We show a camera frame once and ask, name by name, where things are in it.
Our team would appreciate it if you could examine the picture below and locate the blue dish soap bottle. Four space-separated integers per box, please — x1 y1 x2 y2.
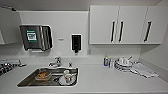
103 54 110 68

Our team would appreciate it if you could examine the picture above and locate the chrome sink faucet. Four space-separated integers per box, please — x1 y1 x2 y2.
48 55 64 69

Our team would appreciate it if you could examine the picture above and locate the small white bottle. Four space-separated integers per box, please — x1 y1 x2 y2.
108 59 115 69

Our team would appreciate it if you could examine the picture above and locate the white cup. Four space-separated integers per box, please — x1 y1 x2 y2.
63 69 75 85

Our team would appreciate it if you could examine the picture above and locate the brown bowl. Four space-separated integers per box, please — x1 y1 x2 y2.
34 70 51 82

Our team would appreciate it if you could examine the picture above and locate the dark paper towel dispenser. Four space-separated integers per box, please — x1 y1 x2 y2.
18 24 54 52

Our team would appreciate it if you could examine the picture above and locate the steel kitchen sink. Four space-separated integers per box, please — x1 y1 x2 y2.
16 67 80 88

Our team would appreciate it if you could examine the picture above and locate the black wall soap dispenser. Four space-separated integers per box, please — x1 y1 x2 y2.
70 33 82 54

